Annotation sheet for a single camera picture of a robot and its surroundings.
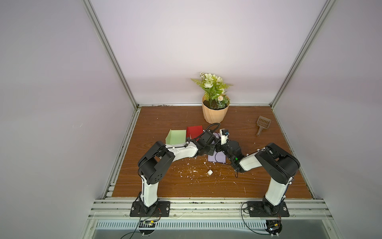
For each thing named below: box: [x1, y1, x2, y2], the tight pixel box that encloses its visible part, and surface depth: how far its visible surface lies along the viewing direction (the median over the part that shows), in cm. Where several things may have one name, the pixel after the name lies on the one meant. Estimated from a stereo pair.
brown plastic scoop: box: [256, 115, 272, 137], surface depth 111 cm
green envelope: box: [165, 128, 187, 145], surface depth 105 cm
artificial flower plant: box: [190, 72, 234, 110], surface depth 96 cm
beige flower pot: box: [201, 95, 231, 124], surface depth 100 cm
